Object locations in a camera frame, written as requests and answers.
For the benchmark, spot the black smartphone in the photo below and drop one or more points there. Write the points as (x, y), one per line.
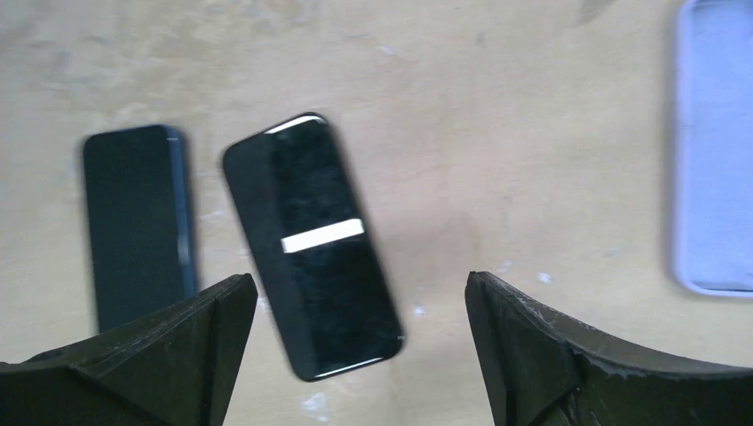
(310, 242)
(140, 219)

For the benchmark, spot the phone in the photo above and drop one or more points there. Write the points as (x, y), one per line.
(711, 242)

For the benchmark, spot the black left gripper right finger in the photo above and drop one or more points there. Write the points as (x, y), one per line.
(543, 367)

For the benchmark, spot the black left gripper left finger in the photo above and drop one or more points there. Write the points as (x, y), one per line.
(177, 366)

